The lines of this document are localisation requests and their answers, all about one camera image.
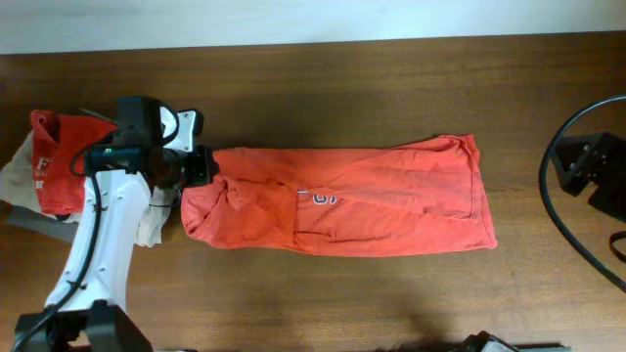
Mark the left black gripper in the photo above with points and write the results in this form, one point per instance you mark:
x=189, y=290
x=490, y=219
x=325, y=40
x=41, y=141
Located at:
x=201, y=166

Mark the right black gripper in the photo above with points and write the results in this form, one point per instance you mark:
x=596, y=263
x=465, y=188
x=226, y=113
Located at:
x=588, y=163

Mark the orange soccer t-shirt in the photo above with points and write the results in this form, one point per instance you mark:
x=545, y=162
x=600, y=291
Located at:
x=420, y=198

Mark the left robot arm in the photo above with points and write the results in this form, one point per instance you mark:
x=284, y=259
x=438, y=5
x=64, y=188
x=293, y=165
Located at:
x=151, y=147

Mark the red folded shirt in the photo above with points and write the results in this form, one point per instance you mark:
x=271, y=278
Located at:
x=57, y=139

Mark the beige folded shirt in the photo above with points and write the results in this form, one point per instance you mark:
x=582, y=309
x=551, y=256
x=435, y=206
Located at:
x=18, y=189

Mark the grey folded shirt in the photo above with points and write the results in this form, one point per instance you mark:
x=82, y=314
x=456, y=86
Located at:
x=27, y=219

